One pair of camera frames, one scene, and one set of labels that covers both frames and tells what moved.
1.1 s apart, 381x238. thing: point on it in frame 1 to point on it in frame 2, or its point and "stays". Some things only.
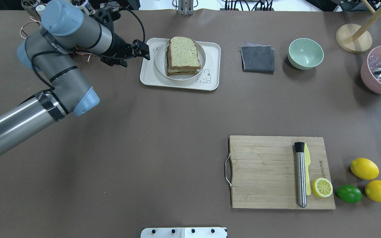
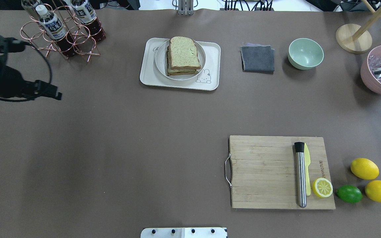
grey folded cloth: (258, 58) stays
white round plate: (161, 60) stays
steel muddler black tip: (301, 169) stays
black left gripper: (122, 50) to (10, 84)
